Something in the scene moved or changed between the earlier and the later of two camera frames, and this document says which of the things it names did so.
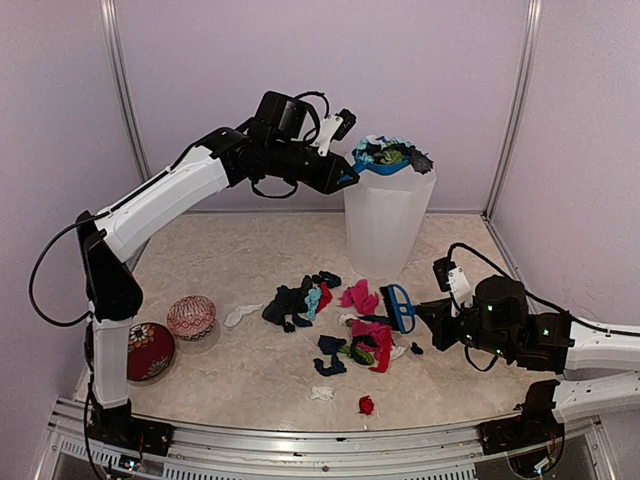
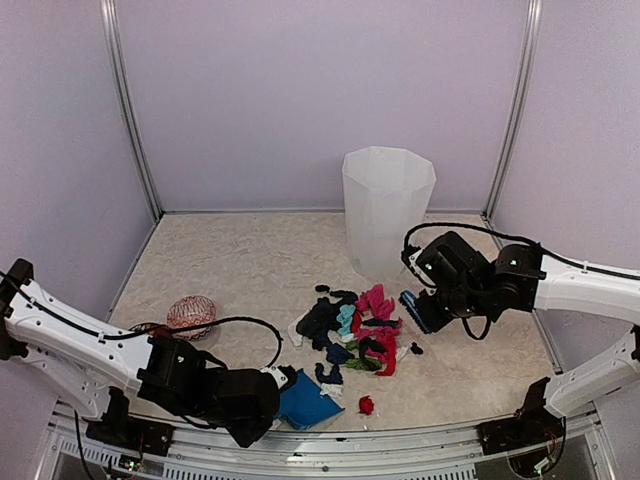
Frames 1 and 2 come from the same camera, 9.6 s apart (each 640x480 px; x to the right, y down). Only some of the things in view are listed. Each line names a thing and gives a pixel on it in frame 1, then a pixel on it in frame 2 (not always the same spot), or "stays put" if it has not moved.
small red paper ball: (366, 405) stays put
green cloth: (359, 355) -> (364, 364)
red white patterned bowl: (191, 317) stays put
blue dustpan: (373, 168) -> (303, 405)
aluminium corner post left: (117, 63) stays put
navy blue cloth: (330, 346) -> (335, 377)
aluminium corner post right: (525, 78) stays put
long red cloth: (326, 297) -> (391, 355)
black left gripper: (329, 181) -> (247, 434)
